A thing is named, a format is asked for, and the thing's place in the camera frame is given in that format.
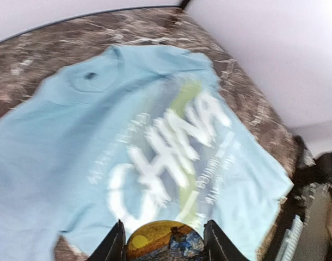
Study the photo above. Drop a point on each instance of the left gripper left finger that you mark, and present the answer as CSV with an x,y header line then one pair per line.
x,y
113,246

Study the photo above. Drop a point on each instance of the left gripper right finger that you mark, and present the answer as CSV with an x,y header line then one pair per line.
x,y
218,246

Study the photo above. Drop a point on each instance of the round painted brooch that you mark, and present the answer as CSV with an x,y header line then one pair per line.
x,y
165,240

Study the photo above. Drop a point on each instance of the light blue printed t-shirt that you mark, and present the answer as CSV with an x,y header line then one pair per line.
x,y
136,134

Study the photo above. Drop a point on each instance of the white slotted cable duct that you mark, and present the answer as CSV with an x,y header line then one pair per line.
x,y
290,240

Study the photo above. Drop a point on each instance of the black right frame post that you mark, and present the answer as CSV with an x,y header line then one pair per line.
x,y
184,3

